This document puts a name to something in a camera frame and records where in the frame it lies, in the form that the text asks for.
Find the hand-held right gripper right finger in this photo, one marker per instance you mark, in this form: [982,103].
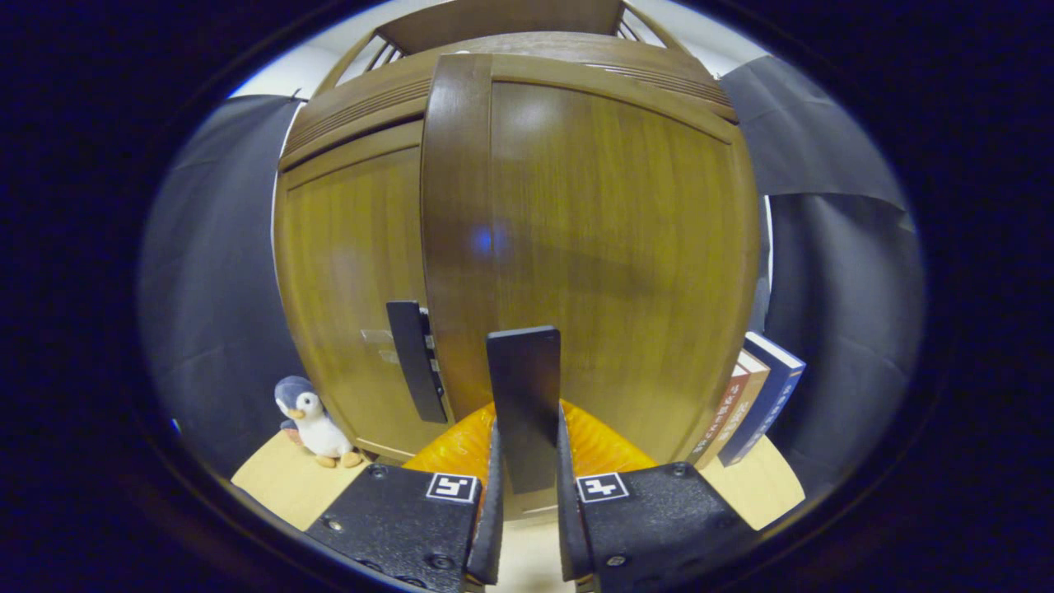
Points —
[570,535]

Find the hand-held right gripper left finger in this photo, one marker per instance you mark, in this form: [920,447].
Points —
[490,527]

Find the wooden cabinet door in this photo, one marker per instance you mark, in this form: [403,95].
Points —
[346,263]
[617,247]

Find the brown wooden shoe cabinet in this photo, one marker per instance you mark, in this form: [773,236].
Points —
[494,16]

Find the wooden cabinet drawer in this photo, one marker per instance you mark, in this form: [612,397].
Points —
[354,103]

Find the red book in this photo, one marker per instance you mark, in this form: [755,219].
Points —
[723,416]

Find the plush penguin toy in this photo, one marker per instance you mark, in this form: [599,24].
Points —
[317,428]

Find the tan book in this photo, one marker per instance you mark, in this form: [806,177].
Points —
[745,403]

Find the navy blue book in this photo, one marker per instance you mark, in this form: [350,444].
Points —
[774,387]

